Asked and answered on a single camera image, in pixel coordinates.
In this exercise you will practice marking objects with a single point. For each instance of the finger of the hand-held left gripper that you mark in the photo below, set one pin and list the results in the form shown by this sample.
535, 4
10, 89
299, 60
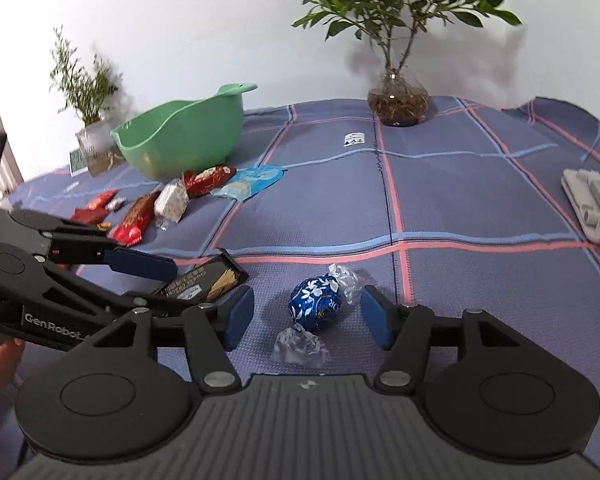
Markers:
105, 296
140, 265

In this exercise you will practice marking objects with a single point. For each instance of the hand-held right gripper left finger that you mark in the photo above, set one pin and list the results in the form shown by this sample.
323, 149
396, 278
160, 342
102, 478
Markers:
239, 317

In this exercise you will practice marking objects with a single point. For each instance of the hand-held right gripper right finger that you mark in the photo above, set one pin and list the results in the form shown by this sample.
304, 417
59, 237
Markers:
375, 315

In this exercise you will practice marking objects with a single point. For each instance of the black and gold packet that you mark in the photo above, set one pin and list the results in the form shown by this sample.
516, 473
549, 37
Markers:
205, 280

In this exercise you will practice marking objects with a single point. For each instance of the blue foil chocolate ball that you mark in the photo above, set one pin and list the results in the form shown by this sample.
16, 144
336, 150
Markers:
315, 302

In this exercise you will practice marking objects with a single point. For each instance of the bright red packet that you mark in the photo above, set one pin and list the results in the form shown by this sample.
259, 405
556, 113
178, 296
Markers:
97, 201

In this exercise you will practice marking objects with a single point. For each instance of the red packet with white print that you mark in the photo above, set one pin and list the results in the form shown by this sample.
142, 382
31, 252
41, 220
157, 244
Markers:
207, 180

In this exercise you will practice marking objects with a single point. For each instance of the green plastic bowl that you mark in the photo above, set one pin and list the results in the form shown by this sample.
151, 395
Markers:
180, 135

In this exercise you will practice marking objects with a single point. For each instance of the person's left hand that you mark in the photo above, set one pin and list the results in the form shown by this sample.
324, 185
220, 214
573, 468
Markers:
0, 365

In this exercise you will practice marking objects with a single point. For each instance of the long red patterned packet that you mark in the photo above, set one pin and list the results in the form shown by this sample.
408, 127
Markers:
135, 217

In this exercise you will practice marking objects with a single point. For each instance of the small twist candy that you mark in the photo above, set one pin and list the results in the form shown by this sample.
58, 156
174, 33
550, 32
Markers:
115, 204

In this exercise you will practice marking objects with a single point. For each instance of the clear wrapped nougat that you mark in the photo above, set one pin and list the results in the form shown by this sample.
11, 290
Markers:
172, 202

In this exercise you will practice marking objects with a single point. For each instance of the white digital clock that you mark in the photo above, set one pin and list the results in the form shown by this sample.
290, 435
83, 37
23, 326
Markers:
78, 162

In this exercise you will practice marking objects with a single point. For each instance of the small plant in white pot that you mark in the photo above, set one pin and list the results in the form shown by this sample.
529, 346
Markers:
92, 140

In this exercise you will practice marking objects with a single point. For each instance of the light blue packet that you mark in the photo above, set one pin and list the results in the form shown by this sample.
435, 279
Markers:
252, 182

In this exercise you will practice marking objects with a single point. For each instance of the blue plaid cloth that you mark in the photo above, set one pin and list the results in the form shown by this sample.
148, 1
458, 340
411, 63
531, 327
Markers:
455, 200

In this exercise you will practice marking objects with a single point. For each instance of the leafy plant in glass vase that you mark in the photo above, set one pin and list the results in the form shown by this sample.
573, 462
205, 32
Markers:
397, 100

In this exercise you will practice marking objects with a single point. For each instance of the white plastic holder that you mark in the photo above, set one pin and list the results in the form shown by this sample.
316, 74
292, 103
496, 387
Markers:
592, 200

